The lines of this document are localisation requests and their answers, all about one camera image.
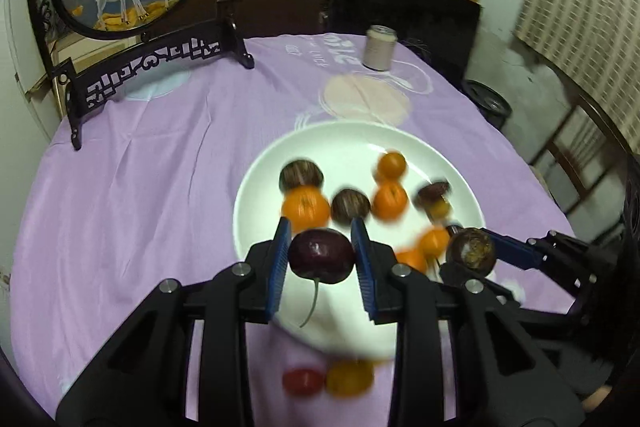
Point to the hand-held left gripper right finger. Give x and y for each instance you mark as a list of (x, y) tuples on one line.
[(364, 272)]

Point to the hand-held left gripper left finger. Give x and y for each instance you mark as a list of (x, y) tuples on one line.
[(279, 272)]

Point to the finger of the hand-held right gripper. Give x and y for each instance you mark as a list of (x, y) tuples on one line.
[(515, 252), (452, 272)]

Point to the brown wrinkled passion fruit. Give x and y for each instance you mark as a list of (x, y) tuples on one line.
[(432, 192), (471, 248), (351, 205)]

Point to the small yellow fruit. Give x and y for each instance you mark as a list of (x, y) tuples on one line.
[(440, 209)]

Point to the large orange mandarin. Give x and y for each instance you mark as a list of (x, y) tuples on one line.
[(305, 208)]

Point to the large brown passion fruit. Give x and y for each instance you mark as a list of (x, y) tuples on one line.
[(301, 174)]

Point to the yellow round fruit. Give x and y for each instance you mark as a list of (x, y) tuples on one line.
[(350, 377)]

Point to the red tomato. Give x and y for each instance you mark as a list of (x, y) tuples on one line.
[(302, 381)]

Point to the white oval plate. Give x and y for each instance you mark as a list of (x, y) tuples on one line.
[(350, 147)]

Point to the person's right forearm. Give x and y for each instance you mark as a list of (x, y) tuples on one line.
[(597, 399)]

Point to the wooden slatted chair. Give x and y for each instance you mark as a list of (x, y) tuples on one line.
[(555, 134)]

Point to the purple printed tablecloth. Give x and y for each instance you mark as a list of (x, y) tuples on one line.
[(150, 207)]

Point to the black round bucket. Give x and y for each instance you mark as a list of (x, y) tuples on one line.
[(487, 102)]

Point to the beige beverage can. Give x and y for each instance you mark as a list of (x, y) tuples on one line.
[(379, 49)]

